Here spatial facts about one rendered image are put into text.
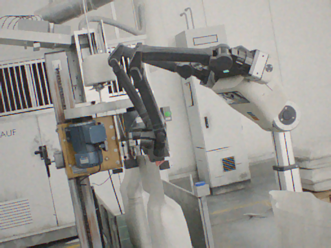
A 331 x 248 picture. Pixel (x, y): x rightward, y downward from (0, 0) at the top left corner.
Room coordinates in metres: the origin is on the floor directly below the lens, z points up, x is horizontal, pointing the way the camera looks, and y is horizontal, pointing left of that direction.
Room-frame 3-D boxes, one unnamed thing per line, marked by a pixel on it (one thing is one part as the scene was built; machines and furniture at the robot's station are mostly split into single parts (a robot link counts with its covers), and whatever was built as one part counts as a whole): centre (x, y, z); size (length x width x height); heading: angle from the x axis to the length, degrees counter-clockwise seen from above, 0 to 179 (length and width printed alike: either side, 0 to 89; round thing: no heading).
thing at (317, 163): (5.67, -1.49, 0.44); 0.66 x 0.42 x 0.14; 8
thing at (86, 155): (2.94, 0.45, 1.21); 0.15 x 0.15 x 0.25
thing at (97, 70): (2.98, 0.31, 1.61); 0.17 x 0.17 x 0.17
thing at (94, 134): (2.86, 0.38, 1.25); 0.10 x 0.08 x 0.12; 129
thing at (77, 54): (5.56, 0.67, 1.82); 0.51 x 0.27 x 0.71; 14
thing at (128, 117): (3.29, 0.15, 1.21); 0.30 x 0.25 x 0.30; 14
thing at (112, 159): (3.18, 0.48, 1.18); 0.34 x 0.25 x 0.31; 104
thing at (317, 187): (5.65, -1.49, 0.20); 0.66 x 0.44 x 0.12; 14
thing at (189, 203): (3.80, 0.00, 0.54); 1.05 x 0.02 x 0.41; 14
